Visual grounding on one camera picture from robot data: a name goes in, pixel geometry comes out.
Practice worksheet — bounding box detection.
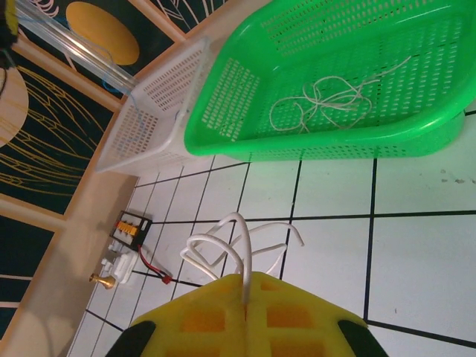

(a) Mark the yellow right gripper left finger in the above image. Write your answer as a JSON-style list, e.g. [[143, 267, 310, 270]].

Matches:
[[106, 272, 248, 357]]

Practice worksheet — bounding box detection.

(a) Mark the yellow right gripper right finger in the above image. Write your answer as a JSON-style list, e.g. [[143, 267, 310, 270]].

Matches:
[[245, 271, 390, 357]]

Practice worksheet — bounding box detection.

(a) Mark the thin white cable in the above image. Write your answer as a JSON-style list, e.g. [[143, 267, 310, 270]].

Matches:
[[269, 75, 373, 133], [181, 211, 306, 310], [303, 55, 413, 113]]

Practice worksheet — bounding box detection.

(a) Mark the white power adapter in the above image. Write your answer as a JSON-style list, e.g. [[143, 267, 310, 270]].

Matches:
[[100, 243, 141, 286]]

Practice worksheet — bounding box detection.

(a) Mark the white perforated plastic basket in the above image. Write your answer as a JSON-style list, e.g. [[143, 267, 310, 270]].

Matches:
[[95, 36, 213, 176]]

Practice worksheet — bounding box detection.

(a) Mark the green perforated plastic basket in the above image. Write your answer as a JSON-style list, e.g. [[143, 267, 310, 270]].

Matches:
[[183, 0, 476, 164]]

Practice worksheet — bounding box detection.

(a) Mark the aluminium frame post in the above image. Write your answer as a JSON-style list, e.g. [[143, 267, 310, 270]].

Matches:
[[14, 13, 138, 97]]

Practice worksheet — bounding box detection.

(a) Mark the red power wire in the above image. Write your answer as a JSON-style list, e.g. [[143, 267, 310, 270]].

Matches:
[[136, 244, 175, 285]]

